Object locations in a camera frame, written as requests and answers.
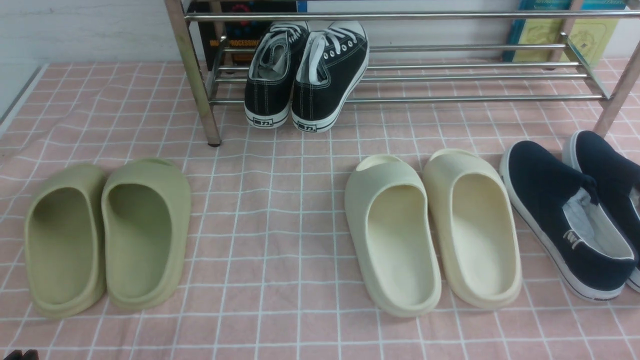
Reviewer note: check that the navy slip-on shoe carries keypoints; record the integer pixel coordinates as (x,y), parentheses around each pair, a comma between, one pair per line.
(537,184)
(612,175)

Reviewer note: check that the metal shoe rack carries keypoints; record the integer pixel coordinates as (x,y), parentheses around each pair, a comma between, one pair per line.
(204,89)

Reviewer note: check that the black book behind rack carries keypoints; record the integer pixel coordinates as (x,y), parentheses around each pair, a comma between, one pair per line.
(243,34)

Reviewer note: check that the teal yellow book behind rack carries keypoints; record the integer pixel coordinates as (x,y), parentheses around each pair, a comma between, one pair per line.
(590,35)

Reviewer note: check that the left cream slipper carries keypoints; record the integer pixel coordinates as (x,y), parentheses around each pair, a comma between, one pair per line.
(386,207)

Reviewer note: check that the cream slipper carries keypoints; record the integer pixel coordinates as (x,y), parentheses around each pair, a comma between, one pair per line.
(386,207)
(475,227)

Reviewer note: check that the left black canvas sneaker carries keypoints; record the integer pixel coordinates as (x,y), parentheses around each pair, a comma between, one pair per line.
(272,72)

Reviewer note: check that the black canvas sneaker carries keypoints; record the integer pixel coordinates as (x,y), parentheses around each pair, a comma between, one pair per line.
(333,63)
(272,72)

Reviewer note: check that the pink checkered cloth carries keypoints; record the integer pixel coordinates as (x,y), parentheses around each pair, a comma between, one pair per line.
(270,270)

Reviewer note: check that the right black canvas sneaker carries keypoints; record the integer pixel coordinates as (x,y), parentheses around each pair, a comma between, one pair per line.
(333,63)

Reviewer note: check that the right cream slipper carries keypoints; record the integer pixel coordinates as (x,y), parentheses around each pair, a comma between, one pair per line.
(475,227)

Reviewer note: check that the right olive green slipper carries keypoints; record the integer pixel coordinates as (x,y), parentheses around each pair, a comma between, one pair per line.
(146,210)

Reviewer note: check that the olive green slipper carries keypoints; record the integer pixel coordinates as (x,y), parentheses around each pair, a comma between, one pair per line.
(65,242)
(146,210)

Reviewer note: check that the left olive green slipper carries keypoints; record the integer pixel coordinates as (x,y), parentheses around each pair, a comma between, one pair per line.
(65,242)

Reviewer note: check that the dark object bottom left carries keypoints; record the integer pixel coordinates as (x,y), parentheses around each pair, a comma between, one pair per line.
(22,355)

